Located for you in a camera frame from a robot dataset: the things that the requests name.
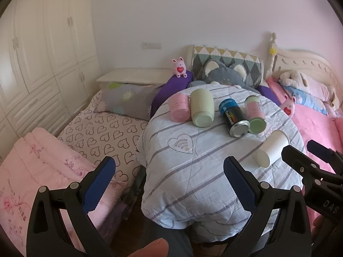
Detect pink green clear bottle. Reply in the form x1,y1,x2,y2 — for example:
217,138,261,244
245,95,267,134

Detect pale green cup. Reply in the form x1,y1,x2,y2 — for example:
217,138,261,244
190,89,215,128

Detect purple pillow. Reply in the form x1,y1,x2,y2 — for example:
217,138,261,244
150,70,194,118

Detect pink bunny toy right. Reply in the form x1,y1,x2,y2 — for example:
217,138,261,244
280,95,295,118

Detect cream wardrobe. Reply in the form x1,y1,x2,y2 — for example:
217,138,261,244
1,0,101,158

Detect pink bunny toy left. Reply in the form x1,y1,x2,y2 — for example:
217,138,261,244
172,57,187,78

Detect cream bed headboard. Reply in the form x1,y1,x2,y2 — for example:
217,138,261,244
264,33,342,101

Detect striped white quilt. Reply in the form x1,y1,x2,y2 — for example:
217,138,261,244
136,97,305,242

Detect heart pattern bed sheet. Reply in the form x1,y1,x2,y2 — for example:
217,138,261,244
58,91,148,189

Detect pink bunny toy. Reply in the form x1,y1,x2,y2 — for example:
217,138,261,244
172,57,187,78
280,95,295,118

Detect blue cartoon pillow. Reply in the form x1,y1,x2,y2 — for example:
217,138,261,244
281,84,328,115

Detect pink embroidered folded quilt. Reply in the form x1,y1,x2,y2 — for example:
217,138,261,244
1,128,126,256

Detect diamond pattern cushion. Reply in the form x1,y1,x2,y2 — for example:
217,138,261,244
190,45,264,88

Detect wall outlet plate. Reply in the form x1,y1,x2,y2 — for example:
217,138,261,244
141,42,162,50

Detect operator hand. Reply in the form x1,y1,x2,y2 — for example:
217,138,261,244
128,238,168,257

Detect grey flower pillow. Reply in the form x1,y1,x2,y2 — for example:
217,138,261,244
96,82,162,121

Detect cream nightstand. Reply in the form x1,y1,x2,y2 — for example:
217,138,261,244
96,68,173,89

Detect white plush dog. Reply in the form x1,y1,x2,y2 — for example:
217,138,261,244
279,70,340,110

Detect black spray can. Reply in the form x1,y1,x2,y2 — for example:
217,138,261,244
219,99,250,137

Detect white paper cup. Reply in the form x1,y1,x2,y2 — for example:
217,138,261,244
255,130,290,168

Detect pink fleece blanket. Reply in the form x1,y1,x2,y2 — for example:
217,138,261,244
266,77,342,230

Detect pink ribbed cup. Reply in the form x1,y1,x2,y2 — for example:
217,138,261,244
168,93,191,123

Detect grey cat plush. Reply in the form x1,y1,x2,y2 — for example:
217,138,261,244
188,60,259,93

